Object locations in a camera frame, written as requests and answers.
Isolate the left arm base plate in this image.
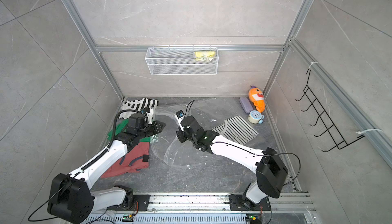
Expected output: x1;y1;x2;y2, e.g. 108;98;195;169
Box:
115;194;151;211

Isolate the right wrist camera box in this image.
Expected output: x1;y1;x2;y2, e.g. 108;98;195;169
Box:
175;110;185;131

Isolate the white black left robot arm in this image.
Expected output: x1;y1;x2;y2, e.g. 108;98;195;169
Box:
47;112;166;224

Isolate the yellow item in basket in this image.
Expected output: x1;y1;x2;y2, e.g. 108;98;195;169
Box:
193;50;216;62

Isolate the orange plush toy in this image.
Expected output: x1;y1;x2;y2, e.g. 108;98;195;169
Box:
248;86;265;113

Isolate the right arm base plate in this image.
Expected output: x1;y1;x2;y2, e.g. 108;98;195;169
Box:
229;194;271;211

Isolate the red shirt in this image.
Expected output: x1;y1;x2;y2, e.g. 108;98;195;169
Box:
101;142;150;179

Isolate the green shirt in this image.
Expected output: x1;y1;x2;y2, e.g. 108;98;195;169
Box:
107;119;153;143

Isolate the white wire mesh basket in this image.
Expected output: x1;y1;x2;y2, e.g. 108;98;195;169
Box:
145;47;219;76

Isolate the clear plastic vacuum bag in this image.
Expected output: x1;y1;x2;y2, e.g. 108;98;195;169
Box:
150;97;243;167

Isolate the black white striped tank top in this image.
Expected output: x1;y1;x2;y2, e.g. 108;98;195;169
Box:
121;98;159;111

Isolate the black wire hook rack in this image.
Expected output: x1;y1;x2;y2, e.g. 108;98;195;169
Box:
295;69;365;153

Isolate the aluminium mounting rail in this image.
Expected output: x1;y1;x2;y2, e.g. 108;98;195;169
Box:
60;192;316;214

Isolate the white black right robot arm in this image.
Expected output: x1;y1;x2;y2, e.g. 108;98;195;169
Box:
175;111;288;209

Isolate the purple glasses case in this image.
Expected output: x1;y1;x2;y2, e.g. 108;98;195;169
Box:
239;97;253;115

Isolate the thin striped white shirt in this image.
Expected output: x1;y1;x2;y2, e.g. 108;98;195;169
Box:
212;116;258;145

